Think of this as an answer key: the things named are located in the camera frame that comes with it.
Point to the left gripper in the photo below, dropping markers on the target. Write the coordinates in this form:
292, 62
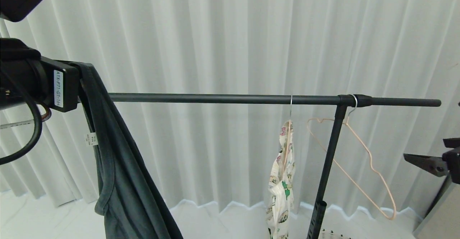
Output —
21, 81

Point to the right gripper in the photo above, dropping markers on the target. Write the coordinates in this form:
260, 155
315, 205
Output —
454, 165

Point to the pink clothes hanger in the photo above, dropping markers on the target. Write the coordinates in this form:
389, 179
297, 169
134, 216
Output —
289, 138
359, 141

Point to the dark grey garment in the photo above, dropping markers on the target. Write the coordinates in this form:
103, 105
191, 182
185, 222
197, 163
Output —
122, 181

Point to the cream printed garment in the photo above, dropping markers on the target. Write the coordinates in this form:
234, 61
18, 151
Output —
282, 196

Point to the white laundry basket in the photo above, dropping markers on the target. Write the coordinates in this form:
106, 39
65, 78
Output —
334, 236

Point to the black clothes rack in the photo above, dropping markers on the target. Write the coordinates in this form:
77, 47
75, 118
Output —
215, 98

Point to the white curtain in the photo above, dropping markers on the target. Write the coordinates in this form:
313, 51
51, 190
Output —
233, 34

